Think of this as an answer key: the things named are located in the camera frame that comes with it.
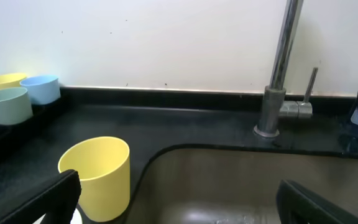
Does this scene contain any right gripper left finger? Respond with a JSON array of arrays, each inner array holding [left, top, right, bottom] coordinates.
[[0, 169, 82, 224]]

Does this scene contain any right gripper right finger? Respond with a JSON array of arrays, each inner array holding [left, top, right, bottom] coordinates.
[[275, 179, 358, 224]]

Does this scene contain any yellow cup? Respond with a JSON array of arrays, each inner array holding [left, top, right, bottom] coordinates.
[[57, 136, 131, 223], [0, 72, 27, 91]]

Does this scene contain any steel sink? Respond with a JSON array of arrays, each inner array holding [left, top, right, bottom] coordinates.
[[124, 144, 358, 224]]

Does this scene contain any green cup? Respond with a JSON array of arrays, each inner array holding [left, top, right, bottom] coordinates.
[[0, 86, 34, 126]]

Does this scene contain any steel tap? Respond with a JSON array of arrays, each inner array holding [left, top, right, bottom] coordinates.
[[253, 0, 319, 138]]

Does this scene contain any blue cup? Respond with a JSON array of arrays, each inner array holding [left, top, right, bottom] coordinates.
[[19, 74, 61, 105]]

